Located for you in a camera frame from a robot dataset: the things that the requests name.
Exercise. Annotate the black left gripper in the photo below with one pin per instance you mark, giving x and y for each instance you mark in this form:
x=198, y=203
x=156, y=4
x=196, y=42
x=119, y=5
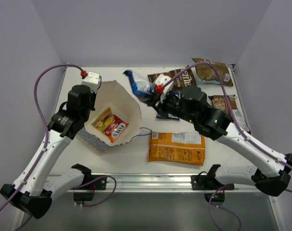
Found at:
x=92, y=99

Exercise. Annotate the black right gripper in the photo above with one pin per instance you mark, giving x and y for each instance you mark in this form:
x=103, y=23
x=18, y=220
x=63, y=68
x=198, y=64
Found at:
x=159, y=103

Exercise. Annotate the dark blue snack bag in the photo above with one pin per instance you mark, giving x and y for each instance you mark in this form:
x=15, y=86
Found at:
x=167, y=117

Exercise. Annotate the brown kettle chips bag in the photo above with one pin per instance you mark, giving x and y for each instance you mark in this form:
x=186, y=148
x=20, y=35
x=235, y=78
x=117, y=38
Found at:
x=184, y=80

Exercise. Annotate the light blue snack bag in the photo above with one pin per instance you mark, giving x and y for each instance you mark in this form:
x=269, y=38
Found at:
x=206, y=74

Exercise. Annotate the blue checkered paper bag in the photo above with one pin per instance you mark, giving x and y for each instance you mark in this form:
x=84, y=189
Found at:
x=113, y=95

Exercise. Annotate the orange brown snack bag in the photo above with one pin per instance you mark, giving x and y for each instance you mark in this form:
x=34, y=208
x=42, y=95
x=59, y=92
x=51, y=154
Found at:
x=184, y=147

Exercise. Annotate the blue white milk snack pack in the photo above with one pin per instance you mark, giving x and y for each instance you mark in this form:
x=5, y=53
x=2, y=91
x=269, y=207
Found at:
x=141, y=87

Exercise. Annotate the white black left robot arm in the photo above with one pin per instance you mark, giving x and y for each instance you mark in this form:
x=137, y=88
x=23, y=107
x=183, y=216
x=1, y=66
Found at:
x=30, y=192

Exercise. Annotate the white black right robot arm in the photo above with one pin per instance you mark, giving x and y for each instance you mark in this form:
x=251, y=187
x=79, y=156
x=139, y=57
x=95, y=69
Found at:
x=268, y=170

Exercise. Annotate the colourful red candy bag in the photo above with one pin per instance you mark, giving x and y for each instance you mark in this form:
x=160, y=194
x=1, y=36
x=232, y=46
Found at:
x=110, y=124

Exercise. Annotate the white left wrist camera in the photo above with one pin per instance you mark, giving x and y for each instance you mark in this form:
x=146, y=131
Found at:
x=92, y=80

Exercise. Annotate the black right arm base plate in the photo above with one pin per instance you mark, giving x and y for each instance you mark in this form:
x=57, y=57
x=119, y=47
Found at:
x=200, y=182

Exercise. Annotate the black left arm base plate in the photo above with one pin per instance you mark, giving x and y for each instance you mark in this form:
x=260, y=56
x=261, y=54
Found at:
x=86, y=193

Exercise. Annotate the aluminium mounting rail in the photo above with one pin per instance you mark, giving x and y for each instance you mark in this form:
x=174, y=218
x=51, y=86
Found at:
x=156, y=183

